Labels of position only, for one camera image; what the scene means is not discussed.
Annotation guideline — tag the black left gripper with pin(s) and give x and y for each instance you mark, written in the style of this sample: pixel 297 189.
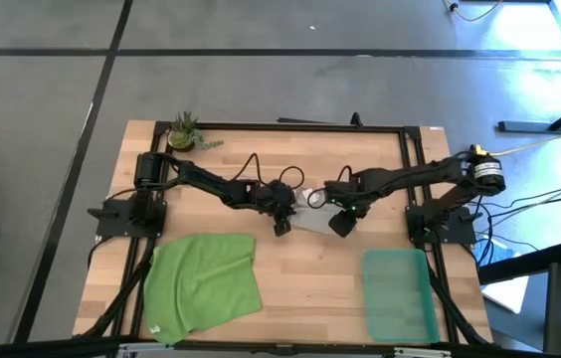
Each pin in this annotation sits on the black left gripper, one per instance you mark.
pixel 275 196

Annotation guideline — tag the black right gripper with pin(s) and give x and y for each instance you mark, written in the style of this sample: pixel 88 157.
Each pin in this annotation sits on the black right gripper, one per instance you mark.
pixel 352 191

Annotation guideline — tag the light grey microfiber towel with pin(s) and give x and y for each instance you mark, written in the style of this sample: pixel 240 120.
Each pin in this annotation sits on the light grey microfiber towel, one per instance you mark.
pixel 313 219

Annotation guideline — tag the green microfiber towel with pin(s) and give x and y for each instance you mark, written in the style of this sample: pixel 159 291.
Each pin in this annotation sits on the green microfiber towel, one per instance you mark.
pixel 201 283

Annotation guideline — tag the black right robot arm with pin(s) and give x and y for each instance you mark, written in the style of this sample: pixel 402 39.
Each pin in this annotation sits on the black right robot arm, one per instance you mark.
pixel 420 174

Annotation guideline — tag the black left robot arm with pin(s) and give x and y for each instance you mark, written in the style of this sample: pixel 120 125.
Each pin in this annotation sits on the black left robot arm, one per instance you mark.
pixel 201 176

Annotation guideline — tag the teal plastic basket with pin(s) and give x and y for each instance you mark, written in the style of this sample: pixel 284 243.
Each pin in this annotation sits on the teal plastic basket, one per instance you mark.
pixel 400 298

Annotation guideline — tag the potted succulent plant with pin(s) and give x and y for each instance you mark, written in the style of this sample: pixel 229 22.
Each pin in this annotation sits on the potted succulent plant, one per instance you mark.
pixel 181 139

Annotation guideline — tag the black desk foot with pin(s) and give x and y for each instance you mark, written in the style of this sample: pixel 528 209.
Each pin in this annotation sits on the black desk foot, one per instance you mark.
pixel 524 126

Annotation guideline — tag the white paper sheet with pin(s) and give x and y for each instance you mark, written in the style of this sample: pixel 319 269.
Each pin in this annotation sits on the white paper sheet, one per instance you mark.
pixel 506 296

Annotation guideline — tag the black desk crossbar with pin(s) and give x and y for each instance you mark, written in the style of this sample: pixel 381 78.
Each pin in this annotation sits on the black desk crossbar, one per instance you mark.
pixel 524 263

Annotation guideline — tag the black front crossbar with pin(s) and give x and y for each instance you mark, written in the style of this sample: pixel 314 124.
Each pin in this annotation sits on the black front crossbar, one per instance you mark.
pixel 37 348

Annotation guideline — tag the black aluminium table frame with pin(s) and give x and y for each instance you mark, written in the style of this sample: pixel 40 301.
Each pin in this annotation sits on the black aluminium table frame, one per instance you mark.
pixel 241 126

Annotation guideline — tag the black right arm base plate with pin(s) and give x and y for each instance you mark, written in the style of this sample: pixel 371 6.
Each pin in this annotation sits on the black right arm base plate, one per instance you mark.
pixel 459 231

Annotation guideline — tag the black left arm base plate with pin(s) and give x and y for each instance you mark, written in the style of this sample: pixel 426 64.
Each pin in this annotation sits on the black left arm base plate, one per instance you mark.
pixel 111 226

